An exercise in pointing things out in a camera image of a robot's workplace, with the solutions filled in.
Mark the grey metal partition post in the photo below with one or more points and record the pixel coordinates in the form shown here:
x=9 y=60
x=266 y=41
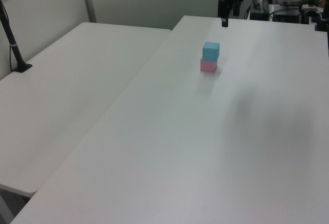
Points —
x=88 y=0

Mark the blue cube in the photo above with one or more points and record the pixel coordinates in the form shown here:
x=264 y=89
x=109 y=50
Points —
x=210 y=51

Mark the pink cube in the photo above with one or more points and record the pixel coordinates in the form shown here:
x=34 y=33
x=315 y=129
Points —
x=208 y=66

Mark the black camera stand pole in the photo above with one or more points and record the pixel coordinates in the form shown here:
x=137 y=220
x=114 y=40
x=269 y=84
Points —
x=11 y=41

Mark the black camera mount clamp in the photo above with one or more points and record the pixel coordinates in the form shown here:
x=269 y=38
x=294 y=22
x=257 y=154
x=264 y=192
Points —
x=322 y=21

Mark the black desk device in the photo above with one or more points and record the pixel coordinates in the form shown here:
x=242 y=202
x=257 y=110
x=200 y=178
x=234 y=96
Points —
x=286 y=13

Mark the white side table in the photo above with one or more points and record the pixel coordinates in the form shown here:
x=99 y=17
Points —
x=64 y=93

